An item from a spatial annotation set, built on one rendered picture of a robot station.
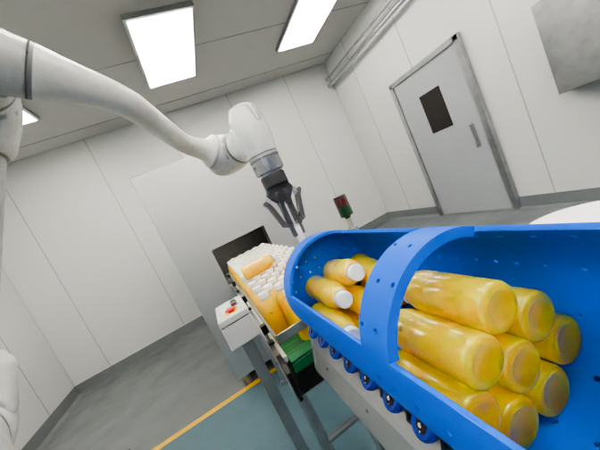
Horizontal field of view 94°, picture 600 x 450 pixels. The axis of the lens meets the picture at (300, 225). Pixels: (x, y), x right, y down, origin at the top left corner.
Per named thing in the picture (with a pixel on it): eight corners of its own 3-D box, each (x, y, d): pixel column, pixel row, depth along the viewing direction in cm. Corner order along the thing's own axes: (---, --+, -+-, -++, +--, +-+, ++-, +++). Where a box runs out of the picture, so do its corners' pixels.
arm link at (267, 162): (246, 164, 86) (254, 182, 87) (251, 157, 77) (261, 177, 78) (272, 154, 89) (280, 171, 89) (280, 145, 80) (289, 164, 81)
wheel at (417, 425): (432, 418, 41) (443, 418, 42) (410, 401, 45) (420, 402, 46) (429, 451, 40) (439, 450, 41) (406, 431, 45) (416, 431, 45)
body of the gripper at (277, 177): (279, 170, 89) (292, 197, 90) (255, 181, 86) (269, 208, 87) (287, 165, 81) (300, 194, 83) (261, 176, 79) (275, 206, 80)
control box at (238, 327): (232, 352, 87) (217, 323, 86) (227, 331, 106) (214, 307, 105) (261, 334, 91) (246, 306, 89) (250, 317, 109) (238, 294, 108)
